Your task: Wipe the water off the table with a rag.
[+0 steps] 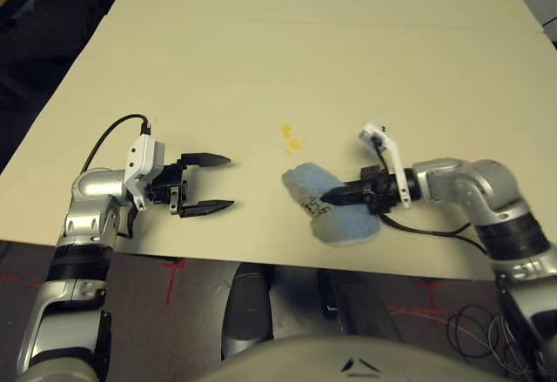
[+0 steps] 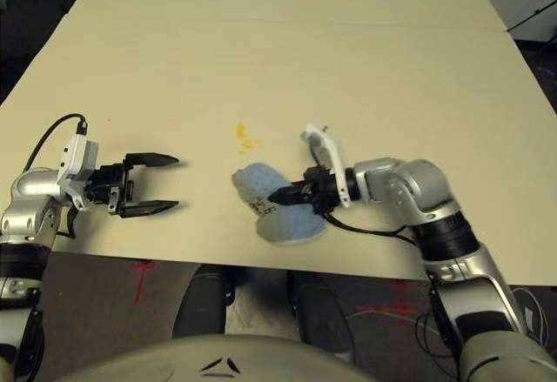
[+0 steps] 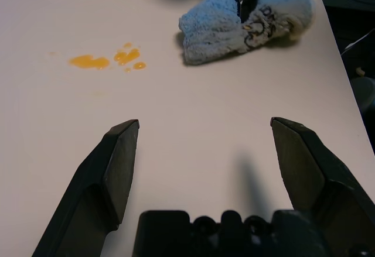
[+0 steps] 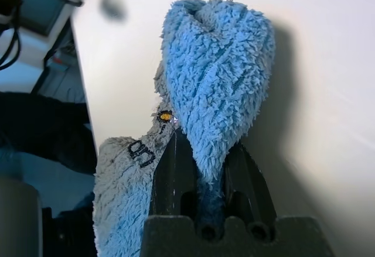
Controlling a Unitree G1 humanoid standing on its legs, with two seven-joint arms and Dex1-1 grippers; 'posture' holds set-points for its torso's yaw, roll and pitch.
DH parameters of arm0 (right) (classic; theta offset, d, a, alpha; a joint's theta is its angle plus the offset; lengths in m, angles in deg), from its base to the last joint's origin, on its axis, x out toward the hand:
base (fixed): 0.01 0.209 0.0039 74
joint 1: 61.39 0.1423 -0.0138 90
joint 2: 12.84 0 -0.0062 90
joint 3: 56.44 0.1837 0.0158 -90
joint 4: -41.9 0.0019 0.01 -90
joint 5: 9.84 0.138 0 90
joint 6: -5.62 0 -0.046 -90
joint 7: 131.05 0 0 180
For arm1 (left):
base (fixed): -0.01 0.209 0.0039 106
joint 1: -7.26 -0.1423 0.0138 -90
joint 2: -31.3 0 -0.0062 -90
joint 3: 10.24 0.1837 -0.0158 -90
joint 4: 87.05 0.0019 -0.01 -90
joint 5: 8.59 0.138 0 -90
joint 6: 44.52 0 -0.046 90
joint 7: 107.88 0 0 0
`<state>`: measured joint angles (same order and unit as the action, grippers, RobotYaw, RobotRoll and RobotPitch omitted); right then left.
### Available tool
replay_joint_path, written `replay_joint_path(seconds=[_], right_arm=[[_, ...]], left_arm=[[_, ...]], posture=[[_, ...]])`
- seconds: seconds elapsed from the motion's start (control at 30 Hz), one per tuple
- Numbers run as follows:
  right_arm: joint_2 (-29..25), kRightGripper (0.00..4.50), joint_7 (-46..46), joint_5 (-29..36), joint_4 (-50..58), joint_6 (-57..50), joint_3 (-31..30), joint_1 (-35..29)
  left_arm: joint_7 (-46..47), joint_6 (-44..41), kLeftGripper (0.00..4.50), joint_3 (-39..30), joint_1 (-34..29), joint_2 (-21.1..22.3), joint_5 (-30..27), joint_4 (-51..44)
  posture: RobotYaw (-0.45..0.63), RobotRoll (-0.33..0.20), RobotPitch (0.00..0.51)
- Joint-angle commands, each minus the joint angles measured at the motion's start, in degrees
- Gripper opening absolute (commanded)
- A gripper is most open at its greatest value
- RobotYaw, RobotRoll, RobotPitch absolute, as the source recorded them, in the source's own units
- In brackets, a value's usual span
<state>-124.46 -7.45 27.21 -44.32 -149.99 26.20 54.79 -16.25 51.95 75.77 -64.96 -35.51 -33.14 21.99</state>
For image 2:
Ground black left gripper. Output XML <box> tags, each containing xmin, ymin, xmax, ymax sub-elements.
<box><xmin>84</xmin><ymin>152</ymin><xmax>180</xmax><ymax>219</ymax></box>

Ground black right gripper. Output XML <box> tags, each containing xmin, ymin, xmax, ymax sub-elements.
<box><xmin>268</xmin><ymin>164</ymin><xmax>345</xmax><ymax>216</ymax></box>

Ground blue and grey rag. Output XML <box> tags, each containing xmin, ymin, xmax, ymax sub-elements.
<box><xmin>231</xmin><ymin>162</ymin><xmax>328</xmax><ymax>247</ymax></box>

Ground yellow liquid splatter cluster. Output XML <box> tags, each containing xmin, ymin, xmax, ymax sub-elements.
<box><xmin>234</xmin><ymin>123</ymin><xmax>260</xmax><ymax>156</ymax></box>

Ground dark grey right robot leg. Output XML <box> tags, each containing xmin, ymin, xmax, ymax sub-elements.
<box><xmin>289</xmin><ymin>271</ymin><xmax>352</xmax><ymax>355</ymax></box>

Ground dark grey robot leg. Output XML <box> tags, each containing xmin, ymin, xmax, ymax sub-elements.
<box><xmin>289</xmin><ymin>271</ymin><xmax>352</xmax><ymax>355</ymax></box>
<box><xmin>171</xmin><ymin>268</ymin><xmax>238</xmax><ymax>339</ymax></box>

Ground dark grey left robot leg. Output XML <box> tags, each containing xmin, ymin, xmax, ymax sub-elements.
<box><xmin>171</xmin><ymin>268</ymin><xmax>238</xmax><ymax>339</ymax></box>

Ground beige robot torso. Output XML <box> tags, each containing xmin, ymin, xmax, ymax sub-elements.
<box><xmin>51</xmin><ymin>333</ymin><xmax>371</xmax><ymax>382</ymax></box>

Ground black foam floor mat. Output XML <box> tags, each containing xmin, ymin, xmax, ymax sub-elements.
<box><xmin>0</xmin><ymin>0</ymin><xmax>82</xmax><ymax>104</ymax></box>

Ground black tripod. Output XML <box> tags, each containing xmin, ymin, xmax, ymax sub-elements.
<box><xmin>507</xmin><ymin>0</ymin><xmax>557</xmax><ymax>33</ymax></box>

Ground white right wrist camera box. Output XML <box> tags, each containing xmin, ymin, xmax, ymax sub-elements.
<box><xmin>299</xmin><ymin>123</ymin><xmax>352</xmax><ymax>208</ymax></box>

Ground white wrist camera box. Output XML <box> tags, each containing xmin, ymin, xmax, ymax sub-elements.
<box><xmin>299</xmin><ymin>123</ymin><xmax>352</xmax><ymax>208</ymax></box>
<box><xmin>56</xmin><ymin>134</ymin><xmax>99</xmax><ymax>211</ymax></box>

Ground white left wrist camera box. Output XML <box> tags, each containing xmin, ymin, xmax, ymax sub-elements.
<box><xmin>56</xmin><ymin>134</ymin><xmax>99</xmax><ymax>211</ymax></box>

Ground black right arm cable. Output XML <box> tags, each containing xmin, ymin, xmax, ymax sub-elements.
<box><xmin>324</xmin><ymin>212</ymin><xmax>419</xmax><ymax>245</ymax></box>

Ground black floor cable bundle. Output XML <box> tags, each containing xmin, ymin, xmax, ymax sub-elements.
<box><xmin>415</xmin><ymin>288</ymin><xmax>460</xmax><ymax>359</ymax></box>

